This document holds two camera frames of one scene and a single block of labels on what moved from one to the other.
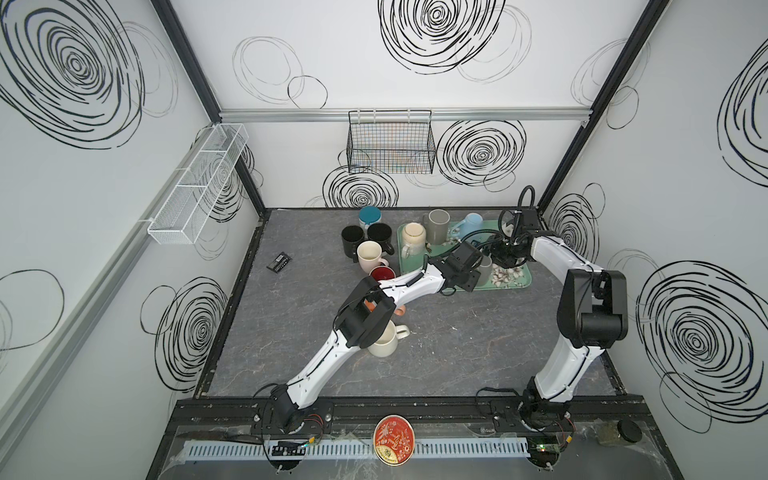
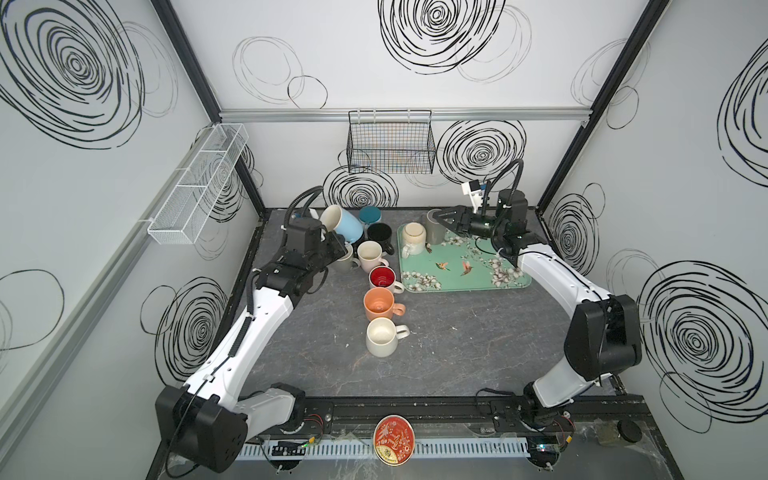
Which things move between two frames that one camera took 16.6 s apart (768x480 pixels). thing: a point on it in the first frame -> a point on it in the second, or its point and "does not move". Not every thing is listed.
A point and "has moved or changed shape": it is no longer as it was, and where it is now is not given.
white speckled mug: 388,343 does not move
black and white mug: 381,233 does not move
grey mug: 436,224 does not move
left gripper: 470,274 -> 332,246
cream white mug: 381,273 does not move
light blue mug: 471,222 has moved or changed shape
